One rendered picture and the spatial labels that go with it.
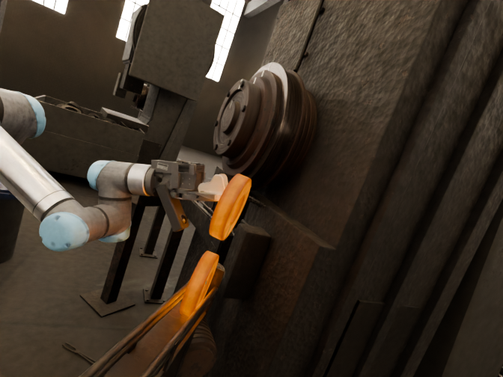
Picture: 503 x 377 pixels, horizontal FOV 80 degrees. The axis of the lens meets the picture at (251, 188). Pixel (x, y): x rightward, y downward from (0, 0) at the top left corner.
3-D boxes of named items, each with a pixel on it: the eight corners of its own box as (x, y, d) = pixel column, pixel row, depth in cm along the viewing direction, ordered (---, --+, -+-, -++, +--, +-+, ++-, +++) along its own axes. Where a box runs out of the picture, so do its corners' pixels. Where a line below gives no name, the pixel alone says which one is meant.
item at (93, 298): (108, 281, 177) (143, 167, 166) (136, 306, 165) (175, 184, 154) (73, 290, 159) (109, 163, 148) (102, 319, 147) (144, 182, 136)
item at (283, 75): (225, 173, 139) (260, 73, 132) (269, 207, 97) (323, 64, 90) (212, 169, 136) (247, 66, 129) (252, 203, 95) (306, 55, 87)
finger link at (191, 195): (212, 195, 64) (174, 191, 66) (212, 202, 65) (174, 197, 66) (218, 192, 69) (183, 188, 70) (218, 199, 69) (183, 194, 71)
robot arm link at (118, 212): (78, 244, 68) (79, 197, 67) (109, 233, 79) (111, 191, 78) (108, 249, 67) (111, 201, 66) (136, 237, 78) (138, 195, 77)
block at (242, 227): (242, 287, 107) (264, 227, 104) (250, 301, 100) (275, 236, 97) (214, 285, 103) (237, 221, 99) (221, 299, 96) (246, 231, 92)
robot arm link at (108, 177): (105, 191, 78) (106, 158, 77) (144, 196, 77) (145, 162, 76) (83, 194, 71) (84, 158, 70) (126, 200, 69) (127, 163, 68)
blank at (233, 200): (256, 179, 75) (244, 173, 76) (245, 178, 60) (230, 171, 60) (232, 234, 77) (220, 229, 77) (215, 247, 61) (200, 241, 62)
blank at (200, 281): (194, 320, 75) (183, 315, 75) (219, 262, 82) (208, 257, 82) (189, 317, 61) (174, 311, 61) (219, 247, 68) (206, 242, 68)
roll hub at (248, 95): (217, 150, 124) (239, 84, 120) (241, 165, 100) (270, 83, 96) (205, 146, 122) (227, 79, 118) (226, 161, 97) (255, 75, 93)
